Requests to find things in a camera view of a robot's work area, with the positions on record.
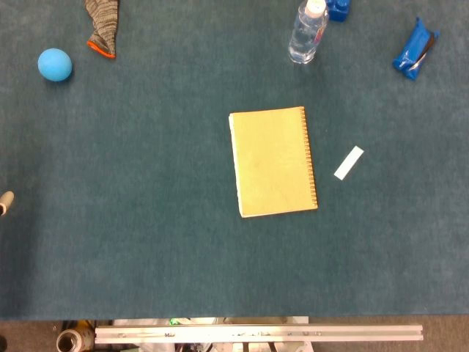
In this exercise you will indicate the white paper strip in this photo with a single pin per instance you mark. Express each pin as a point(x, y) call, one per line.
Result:
point(348, 163)

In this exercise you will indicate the yellow spiral notebook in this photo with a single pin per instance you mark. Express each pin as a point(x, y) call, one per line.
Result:
point(271, 161)

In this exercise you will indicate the teal table cloth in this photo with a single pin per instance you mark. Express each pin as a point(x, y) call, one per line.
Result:
point(146, 183)

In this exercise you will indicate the clear plastic water bottle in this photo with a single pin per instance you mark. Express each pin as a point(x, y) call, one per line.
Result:
point(307, 34)

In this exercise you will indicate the blue toy brick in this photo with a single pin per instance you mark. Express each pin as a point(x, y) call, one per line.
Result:
point(338, 9)

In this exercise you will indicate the grey striped sock orange trim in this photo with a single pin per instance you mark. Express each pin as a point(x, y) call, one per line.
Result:
point(103, 25)

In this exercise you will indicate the blue ball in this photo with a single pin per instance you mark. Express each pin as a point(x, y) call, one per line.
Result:
point(54, 64)

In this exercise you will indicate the blue snack packet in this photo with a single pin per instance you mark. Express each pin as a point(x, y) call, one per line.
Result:
point(414, 51)

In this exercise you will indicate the aluminium profile rail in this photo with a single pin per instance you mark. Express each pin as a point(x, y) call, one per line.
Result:
point(256, 333)

